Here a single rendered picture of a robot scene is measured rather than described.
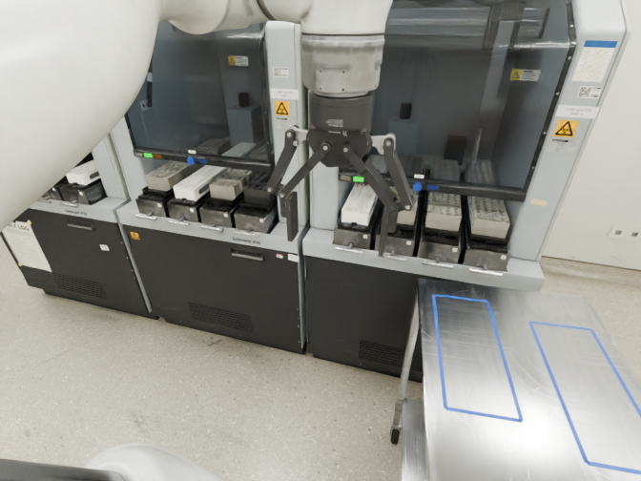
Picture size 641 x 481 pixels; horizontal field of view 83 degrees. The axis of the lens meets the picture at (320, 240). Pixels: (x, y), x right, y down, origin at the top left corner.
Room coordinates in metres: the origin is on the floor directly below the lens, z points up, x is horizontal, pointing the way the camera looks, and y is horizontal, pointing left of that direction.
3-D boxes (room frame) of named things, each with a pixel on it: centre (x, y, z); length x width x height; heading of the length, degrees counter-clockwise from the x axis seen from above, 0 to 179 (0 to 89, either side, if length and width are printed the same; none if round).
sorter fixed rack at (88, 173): (1.64, 1.05, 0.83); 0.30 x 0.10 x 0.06; 164
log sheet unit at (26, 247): (1.59, 1.57, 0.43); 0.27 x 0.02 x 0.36; 74
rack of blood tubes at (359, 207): (1.29, -0.17, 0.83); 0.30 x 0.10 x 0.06; 164
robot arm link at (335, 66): (0.45, -0.02, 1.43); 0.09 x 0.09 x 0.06
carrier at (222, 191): (1.35, 0.39, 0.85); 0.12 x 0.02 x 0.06; 75
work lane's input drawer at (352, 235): (1.42, -0.20, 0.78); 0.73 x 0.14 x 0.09; 164
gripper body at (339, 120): (0.45, -0.02, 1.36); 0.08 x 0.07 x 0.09; 74
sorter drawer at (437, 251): (1.33, -0.50, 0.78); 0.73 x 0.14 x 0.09; 164
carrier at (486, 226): (1.07, -0.58, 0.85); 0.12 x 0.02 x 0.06; 73
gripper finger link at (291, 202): (0.47, 0.04, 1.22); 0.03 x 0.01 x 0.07; 164
